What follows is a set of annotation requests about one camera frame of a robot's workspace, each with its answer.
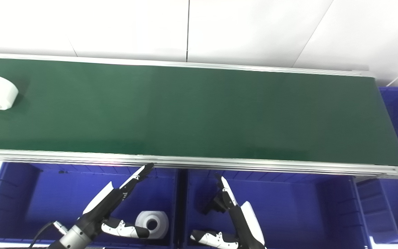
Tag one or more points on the green conveyor belt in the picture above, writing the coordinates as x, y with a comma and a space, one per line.
219, 165
199, 110

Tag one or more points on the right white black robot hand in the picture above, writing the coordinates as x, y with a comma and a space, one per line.
245, 221

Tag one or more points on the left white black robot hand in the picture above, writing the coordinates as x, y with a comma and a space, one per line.
105, 204

